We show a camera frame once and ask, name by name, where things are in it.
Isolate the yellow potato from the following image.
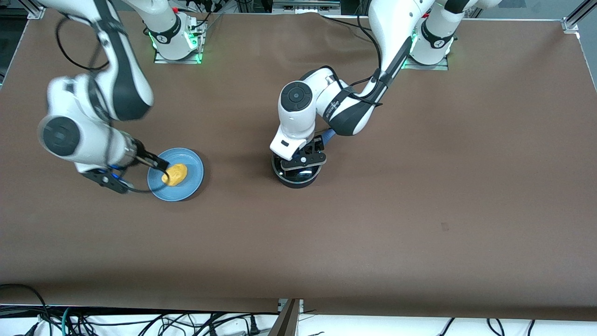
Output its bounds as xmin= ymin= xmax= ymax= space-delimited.
xmin=161 ymin=163 xmax=188 ymax=187

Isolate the black cooking pot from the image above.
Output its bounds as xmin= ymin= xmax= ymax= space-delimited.
xmin=271 ymin=154 xmax=322 ymax=189

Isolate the blue round plate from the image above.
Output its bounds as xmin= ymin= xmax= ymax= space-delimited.
xmin=147 ymin=147 xmax=205 ymax=202

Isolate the table cover mat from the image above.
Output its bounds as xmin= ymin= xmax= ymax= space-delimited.
xmin=0 ymin=12 xmax=597 ymax=314

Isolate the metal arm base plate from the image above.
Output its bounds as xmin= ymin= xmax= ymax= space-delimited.
xmin=402 ymin=54 xmax=450 ymax=71
xmin=153 ymin=46 xmax=205 ymax=65

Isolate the black cable loop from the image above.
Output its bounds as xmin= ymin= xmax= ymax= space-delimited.
xmin=55 ymin=18 xmax=115 ymax=73

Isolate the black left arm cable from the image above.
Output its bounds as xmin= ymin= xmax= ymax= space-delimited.
xmin=322 ymin=16 xmax=385 ymax=108

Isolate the aluminium frame rail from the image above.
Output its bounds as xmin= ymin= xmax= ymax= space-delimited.
xmin=272 ymin=0 xmax=342 ymax=17

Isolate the aluminium frame profile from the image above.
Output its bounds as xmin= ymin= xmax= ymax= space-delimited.
xmin=26 ymin=0 xmax=46 ymax=21
xmin=268 ymin=299 xmax=305 ymax=336
xmin=562 ymin=0 xmax=597 ymax=33

